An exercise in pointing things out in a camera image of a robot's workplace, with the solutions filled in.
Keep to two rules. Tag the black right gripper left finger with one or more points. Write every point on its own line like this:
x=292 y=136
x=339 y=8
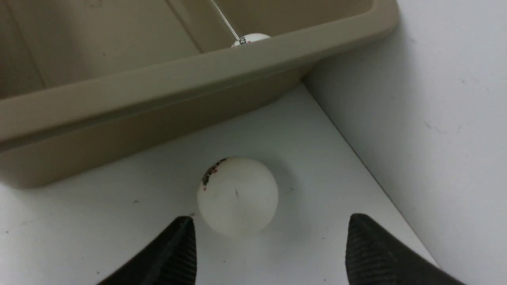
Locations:
x=170 y=259

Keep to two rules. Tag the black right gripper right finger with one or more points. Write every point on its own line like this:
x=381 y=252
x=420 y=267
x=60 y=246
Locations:
x=375 y=257

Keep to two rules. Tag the white ping-pong ball with smudge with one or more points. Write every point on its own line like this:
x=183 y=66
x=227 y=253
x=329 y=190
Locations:
x=237 y=197

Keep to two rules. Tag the tan plastic storage bin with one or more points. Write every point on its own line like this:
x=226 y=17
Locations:
x=88 y=82

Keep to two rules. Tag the white ping-pong ball with logo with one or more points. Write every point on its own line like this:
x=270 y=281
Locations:
x=248 y=39

